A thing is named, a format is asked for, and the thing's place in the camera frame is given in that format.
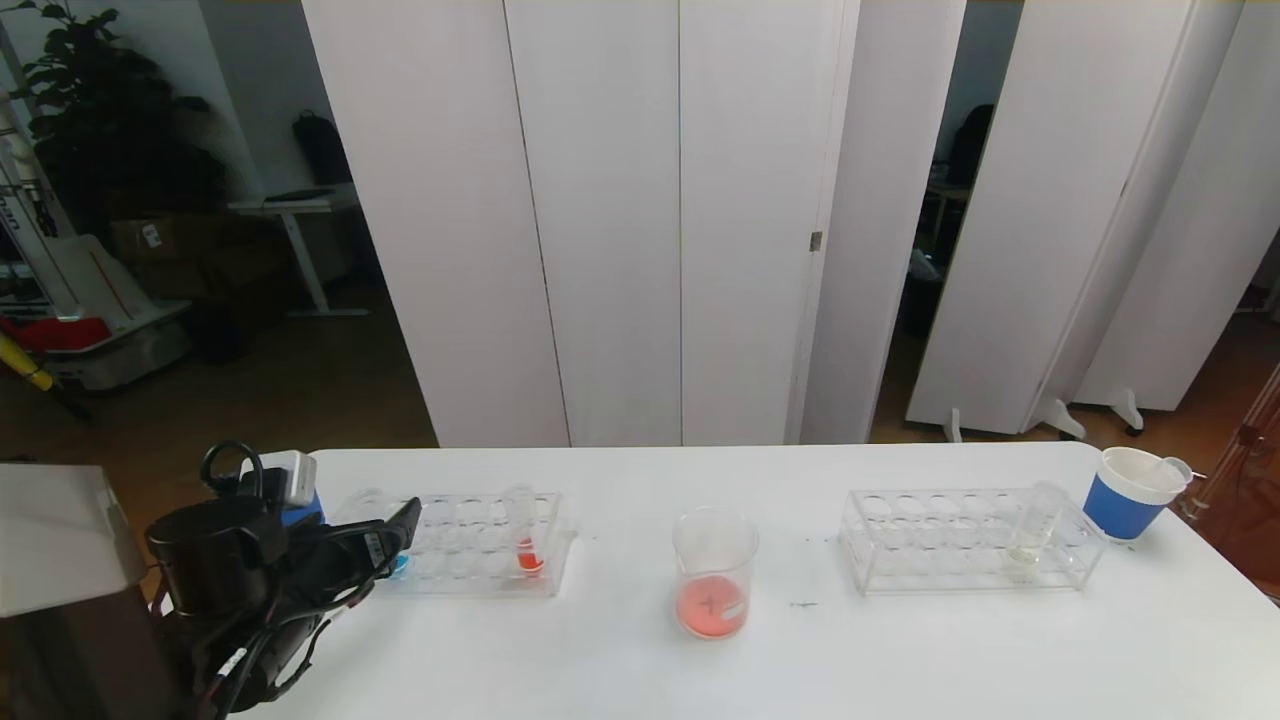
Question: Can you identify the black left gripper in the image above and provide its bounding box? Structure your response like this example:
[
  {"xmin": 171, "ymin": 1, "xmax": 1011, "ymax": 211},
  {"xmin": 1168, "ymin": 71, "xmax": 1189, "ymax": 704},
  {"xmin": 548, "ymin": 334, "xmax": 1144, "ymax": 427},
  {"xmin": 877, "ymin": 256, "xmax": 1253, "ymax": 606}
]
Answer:
[{"xmin": 309, "ymin": 496, "xmax": 423, "ymax": 592}]

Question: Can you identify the blue liquid test tube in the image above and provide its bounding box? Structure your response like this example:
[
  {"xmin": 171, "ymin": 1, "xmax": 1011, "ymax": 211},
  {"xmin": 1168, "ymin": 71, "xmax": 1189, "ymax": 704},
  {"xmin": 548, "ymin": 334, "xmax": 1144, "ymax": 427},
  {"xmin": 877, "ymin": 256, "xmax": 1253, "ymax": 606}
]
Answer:
[{"xmin": 350, "ymin": 489, "xmax": 411, "ymax": 579}]

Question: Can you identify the red liquid test tube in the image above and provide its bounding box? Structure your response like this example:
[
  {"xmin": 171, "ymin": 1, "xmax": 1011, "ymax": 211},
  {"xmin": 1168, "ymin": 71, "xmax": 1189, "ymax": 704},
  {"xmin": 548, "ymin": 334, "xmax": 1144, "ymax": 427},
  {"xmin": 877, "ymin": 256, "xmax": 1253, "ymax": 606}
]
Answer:
[{"xmin": 503, "ymin": 485, "xmax": 547, "ymax": 578}]

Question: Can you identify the clear plastic test tube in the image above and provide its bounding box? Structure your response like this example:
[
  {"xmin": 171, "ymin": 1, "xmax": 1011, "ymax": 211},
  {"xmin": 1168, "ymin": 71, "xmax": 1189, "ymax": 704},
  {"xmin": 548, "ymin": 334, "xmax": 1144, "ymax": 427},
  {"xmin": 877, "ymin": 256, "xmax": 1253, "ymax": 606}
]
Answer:
[{"xmin": 1130, "ymin": 456, "xmax": 1198, "ymax": 492}]

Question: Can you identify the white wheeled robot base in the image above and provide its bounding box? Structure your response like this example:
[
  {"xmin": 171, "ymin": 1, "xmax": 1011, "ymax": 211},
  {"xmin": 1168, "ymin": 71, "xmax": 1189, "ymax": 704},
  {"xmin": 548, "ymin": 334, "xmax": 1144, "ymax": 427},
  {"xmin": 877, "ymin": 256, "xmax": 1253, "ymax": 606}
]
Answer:
[{"xmin": 0, "ymin": 95, "xmax": 193, "ymax": 393}]

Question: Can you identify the clear acrylic test tube rack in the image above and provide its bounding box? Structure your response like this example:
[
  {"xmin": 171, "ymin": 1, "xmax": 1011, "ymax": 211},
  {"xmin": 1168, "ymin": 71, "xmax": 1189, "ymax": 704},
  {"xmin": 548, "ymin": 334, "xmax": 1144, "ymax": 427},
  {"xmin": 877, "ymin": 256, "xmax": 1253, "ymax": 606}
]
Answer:
[
  {"xmin": 838, "ymin": 487, "xmax": 1107, "ymax": 595},
  {"xmin": 340, "ymin": 490, "xmax": 579, "ymax": 598}
]

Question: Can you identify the clear glass beaker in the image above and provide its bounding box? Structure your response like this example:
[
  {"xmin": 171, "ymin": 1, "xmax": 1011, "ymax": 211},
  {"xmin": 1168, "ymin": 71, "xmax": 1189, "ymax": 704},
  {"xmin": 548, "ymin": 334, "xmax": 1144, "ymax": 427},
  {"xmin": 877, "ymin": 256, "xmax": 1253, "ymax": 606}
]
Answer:
[{"xmin": 671, "ymin": 507, "xmax": 761, "ymax": 641}]

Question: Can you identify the yellow liquid test tube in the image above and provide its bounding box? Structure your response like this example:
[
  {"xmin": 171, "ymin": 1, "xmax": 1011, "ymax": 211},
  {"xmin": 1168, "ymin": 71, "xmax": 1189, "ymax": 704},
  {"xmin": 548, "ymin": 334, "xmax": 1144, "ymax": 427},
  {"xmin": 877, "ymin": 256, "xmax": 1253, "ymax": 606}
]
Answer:
[{"xmin": 1003, "ymin": 481, "xmax": 1067, "ymax": 581}]

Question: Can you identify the white standing desk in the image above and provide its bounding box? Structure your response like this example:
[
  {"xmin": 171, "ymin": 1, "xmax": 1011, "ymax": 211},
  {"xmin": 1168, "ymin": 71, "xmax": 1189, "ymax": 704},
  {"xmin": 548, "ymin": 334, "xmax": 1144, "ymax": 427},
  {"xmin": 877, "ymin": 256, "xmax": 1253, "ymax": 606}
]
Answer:
[{"xmin": 228, "ymin": 190, "xmax": 369, "ymax": 319}]

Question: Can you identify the brown cardboard box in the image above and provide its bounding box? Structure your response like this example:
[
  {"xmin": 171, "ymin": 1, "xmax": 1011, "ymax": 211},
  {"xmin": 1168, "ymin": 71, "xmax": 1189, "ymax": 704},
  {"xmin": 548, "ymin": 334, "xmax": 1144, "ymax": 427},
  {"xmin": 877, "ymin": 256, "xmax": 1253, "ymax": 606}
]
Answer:
[{"xmin": 108, "ymin": 215, "xmax": 201, "ymax": 263}]

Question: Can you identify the black backpack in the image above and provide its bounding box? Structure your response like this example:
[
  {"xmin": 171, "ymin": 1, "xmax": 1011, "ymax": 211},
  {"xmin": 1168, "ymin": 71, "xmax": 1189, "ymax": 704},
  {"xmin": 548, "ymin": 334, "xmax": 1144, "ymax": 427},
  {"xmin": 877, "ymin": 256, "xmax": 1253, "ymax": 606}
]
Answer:
[{"xmin": 292, "ymin": 110, "xmax": 353, "ymax": 186}]

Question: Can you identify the white folding partition screen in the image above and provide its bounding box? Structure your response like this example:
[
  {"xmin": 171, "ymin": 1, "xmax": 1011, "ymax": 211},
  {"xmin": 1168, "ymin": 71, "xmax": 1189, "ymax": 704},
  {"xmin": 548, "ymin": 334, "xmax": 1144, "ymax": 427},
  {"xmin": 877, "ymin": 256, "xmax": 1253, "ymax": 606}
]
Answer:
[
  {"xmin": 301, "ymin": 0, "xmax": 967, "ymax": 448},
  {"xmin": 905, "ymin": 0, "xmax": 1280, "ymax": 441}
]

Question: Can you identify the dark green potted plant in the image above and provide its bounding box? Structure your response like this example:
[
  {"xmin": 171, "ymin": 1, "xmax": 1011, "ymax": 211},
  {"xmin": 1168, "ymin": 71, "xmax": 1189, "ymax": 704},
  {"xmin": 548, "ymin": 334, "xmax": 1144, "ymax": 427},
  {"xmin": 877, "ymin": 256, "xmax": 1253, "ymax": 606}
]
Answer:
[{"xmin": 5, "ymin": 0, "xmax": 226, "ymax": 241}]

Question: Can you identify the black office chair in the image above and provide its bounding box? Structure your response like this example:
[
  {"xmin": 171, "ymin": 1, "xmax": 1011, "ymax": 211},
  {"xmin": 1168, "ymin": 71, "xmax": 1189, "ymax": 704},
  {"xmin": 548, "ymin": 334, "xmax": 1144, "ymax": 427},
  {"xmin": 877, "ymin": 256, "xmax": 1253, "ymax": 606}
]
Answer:
[{"xmin": 925, "ymin": 104, "xmax": 997, "ymax": 201}]

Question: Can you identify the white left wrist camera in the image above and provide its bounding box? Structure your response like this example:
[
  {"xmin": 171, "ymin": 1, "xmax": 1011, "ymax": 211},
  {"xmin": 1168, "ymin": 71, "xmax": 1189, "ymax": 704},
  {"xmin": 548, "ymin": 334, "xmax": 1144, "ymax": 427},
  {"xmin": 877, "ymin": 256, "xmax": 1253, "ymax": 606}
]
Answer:
[{"xmin": 240, "ymin": 450, "xmax": 318, "ymax": 508}]

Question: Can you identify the black camera cable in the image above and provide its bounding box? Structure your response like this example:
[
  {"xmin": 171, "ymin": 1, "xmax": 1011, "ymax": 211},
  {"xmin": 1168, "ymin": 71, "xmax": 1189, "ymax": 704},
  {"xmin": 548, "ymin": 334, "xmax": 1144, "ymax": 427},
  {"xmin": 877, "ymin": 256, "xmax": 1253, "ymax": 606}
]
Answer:
[{"xmin": 200, "ymin": 441, "xmax": 266, "ymax": 498}]

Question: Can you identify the yellow handled tool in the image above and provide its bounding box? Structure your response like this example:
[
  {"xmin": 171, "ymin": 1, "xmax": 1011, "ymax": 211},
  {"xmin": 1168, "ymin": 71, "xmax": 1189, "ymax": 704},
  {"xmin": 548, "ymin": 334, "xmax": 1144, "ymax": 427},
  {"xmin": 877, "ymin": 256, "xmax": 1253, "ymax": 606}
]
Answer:
[{"xmin": 0, "ymin": 333, "xmax": 53, "ymax": 391}]

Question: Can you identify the clear tube frame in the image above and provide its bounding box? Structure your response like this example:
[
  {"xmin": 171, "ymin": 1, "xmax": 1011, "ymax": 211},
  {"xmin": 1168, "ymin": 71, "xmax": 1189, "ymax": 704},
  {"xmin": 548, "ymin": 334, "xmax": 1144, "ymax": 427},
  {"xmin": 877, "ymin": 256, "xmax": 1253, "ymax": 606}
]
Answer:
[{"xmin": 1180, "ymin": 362, "xmax": 1280, "ymax": 521}]

